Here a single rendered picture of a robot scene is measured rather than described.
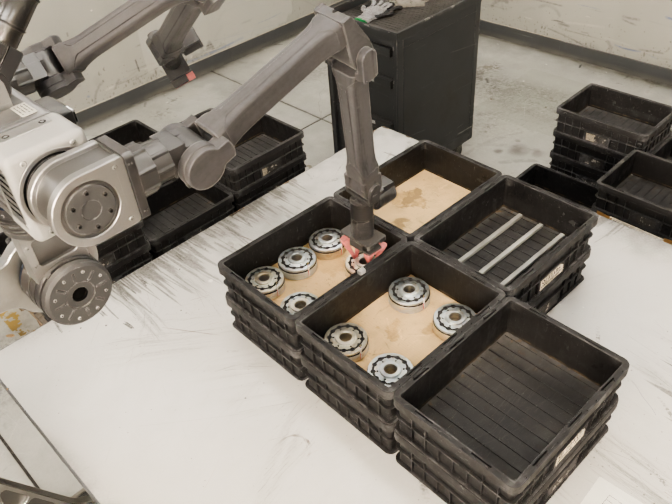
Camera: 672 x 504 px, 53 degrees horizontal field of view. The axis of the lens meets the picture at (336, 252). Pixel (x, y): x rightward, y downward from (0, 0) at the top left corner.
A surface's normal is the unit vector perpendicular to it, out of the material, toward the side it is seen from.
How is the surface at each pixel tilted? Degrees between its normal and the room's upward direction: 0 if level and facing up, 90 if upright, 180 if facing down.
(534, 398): 0
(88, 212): 90
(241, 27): 90
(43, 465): 0
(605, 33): 90
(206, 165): 98
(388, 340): 0
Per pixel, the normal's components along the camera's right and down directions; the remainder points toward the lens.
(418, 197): -0.07, -0.77
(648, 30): -0.70, 0.49
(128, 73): 0.71, 0.41
